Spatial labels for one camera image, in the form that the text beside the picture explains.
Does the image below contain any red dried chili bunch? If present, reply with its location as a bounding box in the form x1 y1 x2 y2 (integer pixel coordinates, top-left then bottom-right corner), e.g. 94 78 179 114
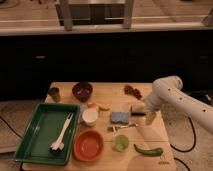
124 85 142 100

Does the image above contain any green plastic tray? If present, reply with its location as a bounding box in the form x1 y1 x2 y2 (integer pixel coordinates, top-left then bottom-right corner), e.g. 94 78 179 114
14 103 80 165

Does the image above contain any green chili pepper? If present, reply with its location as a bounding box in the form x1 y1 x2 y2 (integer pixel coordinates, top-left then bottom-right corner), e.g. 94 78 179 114
134 145 163 157

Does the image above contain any white cup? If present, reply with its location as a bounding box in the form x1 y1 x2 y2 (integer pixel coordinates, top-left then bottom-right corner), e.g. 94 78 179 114
82 108 98 127

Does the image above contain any green plastic cup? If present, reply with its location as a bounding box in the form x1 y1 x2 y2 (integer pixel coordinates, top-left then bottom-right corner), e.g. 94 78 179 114
112 135 129 152

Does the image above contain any tan and black eraser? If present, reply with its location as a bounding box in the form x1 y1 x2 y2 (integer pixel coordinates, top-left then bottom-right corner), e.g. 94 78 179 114
130 104 146 116

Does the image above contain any blue sponge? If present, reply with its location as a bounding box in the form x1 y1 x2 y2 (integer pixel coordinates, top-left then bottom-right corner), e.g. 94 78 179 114
110 112 129 124

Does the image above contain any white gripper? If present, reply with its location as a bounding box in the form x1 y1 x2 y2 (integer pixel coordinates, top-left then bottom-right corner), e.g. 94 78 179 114
144 92 163 125

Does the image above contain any dark brown cup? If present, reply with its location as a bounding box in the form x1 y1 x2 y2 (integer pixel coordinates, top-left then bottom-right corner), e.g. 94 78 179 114
48 87 61 103

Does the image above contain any silver fork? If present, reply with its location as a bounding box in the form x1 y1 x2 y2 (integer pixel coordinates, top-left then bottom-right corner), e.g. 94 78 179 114
107 123 138 132

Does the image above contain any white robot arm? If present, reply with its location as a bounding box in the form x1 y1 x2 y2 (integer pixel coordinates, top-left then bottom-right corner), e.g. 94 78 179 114
144 76 213 135

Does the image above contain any orange bowl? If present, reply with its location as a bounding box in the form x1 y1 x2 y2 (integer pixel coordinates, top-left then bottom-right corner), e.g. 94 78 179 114
73 129 104 162

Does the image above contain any white stool frame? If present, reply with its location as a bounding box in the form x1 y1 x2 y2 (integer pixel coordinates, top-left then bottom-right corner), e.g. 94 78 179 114
55 0 134 31

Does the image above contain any orange and yellow toy food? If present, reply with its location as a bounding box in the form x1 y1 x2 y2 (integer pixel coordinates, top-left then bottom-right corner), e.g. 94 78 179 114
87 102 109 111

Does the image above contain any black cable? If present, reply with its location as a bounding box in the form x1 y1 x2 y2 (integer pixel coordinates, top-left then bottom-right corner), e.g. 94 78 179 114
170 116 198 171

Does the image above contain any white dish brush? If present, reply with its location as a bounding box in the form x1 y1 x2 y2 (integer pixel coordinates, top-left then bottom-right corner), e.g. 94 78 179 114
50 113 73 154

